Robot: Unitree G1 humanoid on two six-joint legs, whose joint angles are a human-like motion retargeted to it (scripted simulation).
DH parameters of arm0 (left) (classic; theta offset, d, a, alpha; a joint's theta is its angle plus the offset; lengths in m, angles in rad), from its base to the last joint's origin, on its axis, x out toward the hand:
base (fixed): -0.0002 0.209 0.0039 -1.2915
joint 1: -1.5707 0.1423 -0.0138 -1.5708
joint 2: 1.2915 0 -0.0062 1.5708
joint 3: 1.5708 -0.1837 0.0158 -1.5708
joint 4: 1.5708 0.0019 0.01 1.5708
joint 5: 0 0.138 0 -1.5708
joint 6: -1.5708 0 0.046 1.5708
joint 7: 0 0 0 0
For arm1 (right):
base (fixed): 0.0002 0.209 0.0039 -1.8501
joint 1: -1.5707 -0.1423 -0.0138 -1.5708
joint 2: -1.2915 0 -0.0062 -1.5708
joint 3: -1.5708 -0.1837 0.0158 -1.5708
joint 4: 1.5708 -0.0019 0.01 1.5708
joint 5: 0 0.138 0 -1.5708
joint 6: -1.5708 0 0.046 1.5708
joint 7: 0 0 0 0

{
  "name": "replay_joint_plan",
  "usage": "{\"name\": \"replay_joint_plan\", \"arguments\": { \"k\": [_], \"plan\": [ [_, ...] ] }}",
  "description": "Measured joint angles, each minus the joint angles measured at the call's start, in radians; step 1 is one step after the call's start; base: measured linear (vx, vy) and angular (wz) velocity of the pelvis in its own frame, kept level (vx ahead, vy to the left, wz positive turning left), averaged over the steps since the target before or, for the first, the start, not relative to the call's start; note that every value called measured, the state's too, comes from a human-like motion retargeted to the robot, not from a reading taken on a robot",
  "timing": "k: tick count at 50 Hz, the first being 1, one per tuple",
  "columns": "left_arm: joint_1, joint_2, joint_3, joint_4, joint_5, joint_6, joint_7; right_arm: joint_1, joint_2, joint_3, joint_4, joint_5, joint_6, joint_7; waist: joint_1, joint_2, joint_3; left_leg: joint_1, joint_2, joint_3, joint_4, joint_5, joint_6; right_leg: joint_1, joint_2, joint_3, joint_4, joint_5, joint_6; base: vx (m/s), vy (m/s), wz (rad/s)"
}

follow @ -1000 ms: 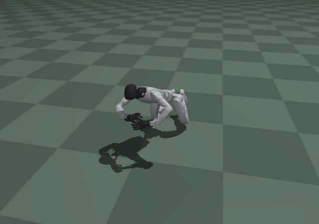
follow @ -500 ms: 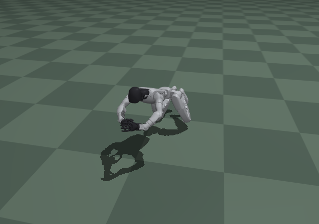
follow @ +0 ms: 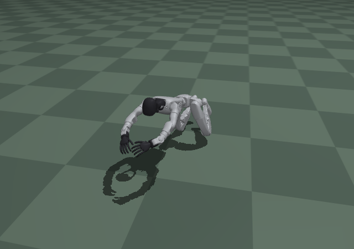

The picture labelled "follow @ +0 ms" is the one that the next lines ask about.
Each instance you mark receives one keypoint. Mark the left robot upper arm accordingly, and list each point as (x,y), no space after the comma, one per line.
(175,110)

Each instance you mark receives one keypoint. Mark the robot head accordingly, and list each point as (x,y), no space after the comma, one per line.
(151,106)

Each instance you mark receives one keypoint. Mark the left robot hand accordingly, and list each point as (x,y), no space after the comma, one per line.
(143,146)

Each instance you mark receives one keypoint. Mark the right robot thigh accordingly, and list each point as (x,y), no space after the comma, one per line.
(179,124)

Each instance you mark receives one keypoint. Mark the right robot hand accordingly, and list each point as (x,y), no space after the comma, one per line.
(124,143)

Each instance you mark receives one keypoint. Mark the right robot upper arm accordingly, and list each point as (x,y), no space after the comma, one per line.
(138,111)

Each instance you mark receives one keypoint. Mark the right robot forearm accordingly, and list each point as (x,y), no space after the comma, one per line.
(127,124)

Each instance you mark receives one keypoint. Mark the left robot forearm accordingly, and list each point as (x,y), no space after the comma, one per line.
(164,134)

